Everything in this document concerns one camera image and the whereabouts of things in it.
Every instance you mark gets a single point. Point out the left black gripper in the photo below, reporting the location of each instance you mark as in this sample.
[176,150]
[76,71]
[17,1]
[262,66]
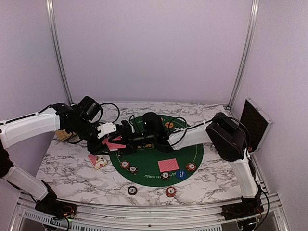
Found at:
[95,148]

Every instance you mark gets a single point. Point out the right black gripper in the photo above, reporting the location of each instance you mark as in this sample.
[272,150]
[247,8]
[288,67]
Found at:
[127,138]

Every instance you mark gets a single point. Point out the red playing card deck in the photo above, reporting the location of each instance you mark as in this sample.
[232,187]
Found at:
[113,146]

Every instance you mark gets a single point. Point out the red chips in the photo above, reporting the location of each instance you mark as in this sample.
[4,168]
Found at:
[191,167]
[125,164]

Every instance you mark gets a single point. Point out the black chips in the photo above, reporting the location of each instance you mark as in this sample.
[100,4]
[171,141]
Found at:
[133,169]
[165,175]

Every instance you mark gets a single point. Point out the orange big blind button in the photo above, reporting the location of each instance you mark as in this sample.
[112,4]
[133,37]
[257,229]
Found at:
[169,124]

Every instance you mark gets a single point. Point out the card dealt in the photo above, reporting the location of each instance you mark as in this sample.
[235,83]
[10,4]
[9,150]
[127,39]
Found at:
[168,165]

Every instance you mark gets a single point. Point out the black poker chip stack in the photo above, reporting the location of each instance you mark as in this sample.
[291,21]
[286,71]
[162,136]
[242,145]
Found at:
[132,190]

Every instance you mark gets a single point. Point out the blue small blind button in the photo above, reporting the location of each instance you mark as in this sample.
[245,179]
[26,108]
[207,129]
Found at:
[181,174]

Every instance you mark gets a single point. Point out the red poker chip stack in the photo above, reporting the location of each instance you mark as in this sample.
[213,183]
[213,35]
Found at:
[170,191]

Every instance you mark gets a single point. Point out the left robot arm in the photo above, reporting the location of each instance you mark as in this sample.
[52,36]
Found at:
[24,141]

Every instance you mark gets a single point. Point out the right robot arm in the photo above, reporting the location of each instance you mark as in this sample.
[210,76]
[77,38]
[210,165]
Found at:
[228,135]

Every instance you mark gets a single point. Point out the woven bamboo tray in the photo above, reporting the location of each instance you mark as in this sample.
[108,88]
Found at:
[63,135]

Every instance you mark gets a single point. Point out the playing card box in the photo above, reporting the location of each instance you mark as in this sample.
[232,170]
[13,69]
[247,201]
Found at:
[97,161]

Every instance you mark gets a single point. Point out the round green poker mat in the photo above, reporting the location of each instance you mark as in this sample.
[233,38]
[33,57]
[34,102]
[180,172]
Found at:
[145,159]

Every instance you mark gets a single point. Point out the aluminium poker chip case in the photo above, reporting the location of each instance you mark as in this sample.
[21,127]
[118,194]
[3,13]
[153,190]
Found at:
[257,123]

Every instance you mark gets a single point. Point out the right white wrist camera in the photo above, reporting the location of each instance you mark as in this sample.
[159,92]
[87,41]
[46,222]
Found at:
[132,126]

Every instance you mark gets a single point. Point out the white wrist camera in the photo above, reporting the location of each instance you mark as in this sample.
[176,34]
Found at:
[132,126]
[105,129]

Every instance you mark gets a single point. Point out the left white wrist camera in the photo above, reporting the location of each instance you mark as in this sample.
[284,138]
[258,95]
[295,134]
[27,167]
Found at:
[105,129]

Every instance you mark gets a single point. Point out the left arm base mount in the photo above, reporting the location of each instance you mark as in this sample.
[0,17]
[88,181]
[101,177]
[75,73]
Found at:
[57,208]

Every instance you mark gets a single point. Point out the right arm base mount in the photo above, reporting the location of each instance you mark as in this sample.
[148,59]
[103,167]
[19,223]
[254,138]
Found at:
[240,210]

